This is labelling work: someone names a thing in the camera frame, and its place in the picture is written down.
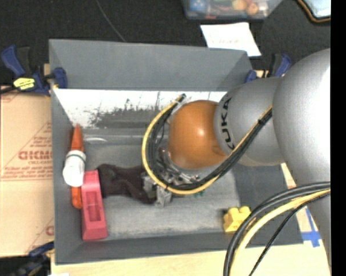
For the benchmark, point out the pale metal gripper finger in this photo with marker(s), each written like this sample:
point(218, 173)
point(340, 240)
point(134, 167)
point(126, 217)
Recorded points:
point(164, 196)
point(149, 184)

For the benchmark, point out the grey metal bin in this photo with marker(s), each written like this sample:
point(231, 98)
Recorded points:
point(161, 217)

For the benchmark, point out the dark brown cloth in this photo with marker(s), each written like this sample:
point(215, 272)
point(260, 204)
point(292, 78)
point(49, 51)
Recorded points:
point(119, 181)

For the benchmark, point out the pink plastic block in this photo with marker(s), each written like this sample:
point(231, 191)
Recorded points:
point(93, 211)

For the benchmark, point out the yellow toy brick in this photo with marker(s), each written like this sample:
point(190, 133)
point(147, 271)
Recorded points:
point(233, 218)

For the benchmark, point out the orange pointed plastic piece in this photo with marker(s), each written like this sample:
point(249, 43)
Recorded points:
point(76, 138)

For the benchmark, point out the brown cardboard board red print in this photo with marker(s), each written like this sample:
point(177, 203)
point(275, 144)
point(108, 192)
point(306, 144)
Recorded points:
point(23, 200)

